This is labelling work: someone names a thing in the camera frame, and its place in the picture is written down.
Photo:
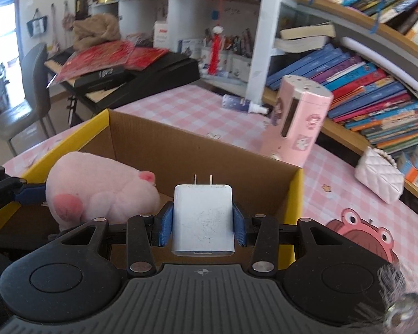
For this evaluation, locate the white phone charger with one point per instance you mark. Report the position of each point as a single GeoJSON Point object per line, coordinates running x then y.
{"type": "Point", "coordinates": [203, 219]}

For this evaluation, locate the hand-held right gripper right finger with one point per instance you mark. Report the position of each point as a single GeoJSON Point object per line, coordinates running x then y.
{"type": "Point", "coordinates": [239, 224]}

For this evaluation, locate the small spray bottle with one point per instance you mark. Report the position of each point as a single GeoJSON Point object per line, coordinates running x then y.
{"type": "Point", "coordinates": [240, 103]}

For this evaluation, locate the yellow cardboard box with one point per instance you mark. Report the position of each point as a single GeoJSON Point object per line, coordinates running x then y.
{"type": "Point", "coordinates": [195, 153]}

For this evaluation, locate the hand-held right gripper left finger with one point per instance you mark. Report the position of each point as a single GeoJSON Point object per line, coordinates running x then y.
{"type": "Point", "coordinates": [165, 224]}

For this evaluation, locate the white quilted purse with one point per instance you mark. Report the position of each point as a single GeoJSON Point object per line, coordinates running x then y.
{"type": "Point", "coordinates": [379, 177]}

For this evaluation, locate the pink plush pig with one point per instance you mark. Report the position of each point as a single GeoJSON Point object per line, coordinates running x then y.
{"type": "Point", "coordinates": [97, 188]}

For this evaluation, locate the white pen holders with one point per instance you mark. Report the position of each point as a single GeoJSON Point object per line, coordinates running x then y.
{"type": "Point", "coordinates": [237, 62]}

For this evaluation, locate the pink cylindrical holder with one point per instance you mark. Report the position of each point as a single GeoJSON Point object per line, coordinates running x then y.
{"type": "Point", "coordinates": [299, 121]}

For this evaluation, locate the red paper packets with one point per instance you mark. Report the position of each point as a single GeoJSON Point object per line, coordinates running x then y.
{"type": "Point", "coordinates": [101, 57]}

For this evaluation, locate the brown plush cloth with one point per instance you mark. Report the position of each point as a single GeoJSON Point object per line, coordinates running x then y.
{"type": "Point", "coordinates": [95, 31]}

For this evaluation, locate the furry trim metal clasp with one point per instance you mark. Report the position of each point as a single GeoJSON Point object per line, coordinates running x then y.
{"type": "Point", "coordinates": [402, 308]}

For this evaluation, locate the grey chair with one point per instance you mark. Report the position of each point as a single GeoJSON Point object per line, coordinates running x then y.
{"type": "Point", "coordinates": [35, 87]}

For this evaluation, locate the white red carton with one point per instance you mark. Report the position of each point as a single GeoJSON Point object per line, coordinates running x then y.
{"type": "Point", "coordinates": [162, 34]}

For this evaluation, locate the black electronic keyboard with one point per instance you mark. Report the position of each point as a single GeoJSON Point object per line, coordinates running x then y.
{"type": "Point", "coordinates": [153, 76]}

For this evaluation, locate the white wooden bookshelf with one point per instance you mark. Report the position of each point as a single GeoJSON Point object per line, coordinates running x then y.
{"type": "Point", "coordinates": [261, 41]}

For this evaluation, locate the pink printed tablecloth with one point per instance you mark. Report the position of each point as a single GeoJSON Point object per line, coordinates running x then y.
{"type": "Point", "coordinates": [195, 111]}

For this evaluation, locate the red tassel ornament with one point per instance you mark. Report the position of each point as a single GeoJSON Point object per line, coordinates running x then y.
{"type": "Point", "coordinates": [216, 52]}

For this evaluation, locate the white tube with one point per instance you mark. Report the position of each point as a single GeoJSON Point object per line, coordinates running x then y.
{"type": "Point", "coordinates": [386, 61]}

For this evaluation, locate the hanging tote bag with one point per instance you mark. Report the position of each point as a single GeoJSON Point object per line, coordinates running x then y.
{"type": "Point", "coordinates": [37, 27]}

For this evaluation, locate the thick pale book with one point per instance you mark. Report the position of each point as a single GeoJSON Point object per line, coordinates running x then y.
{"type": "Point", "coordinates": [299, 44]}
{"type": "Point", "coordinates": [306, 30]}

